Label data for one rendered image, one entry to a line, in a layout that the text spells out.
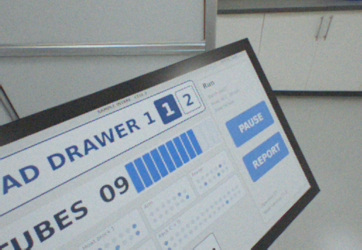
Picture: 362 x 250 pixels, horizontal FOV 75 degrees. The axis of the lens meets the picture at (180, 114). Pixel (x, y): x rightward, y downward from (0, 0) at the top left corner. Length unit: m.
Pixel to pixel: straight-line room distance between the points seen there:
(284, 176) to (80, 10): 0.87
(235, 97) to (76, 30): 0.78
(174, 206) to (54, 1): 0.89
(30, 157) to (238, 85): 0.30
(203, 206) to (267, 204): 0.12
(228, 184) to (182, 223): 0.09
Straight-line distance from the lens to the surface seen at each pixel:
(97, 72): 1.08
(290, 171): 0.45
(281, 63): 2.46
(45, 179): 0.29
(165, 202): 0.31
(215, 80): 0.38
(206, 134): 0.34
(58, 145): 0.29
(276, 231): 0.43
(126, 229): 0.30
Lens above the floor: 1.33
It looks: 35 degrees down
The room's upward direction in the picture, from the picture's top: 4 degrees counter-clockwise
